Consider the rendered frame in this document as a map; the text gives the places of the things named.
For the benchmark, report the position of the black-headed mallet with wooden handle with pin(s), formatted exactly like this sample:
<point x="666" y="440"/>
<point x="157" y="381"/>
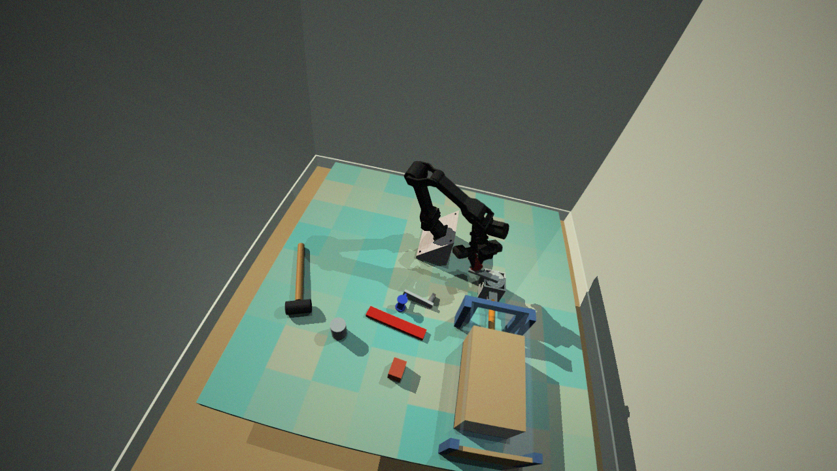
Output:
<point x="299" y="305"/>

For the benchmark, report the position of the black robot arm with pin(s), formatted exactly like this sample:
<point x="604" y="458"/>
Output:
<point x="472" y="209"/>

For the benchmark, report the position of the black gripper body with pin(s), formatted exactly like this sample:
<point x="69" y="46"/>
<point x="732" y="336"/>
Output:
<point x="461" y="252"/>

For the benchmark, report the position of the dark grey cylinder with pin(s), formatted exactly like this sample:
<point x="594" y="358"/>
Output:
<point x="338" y="328"/>

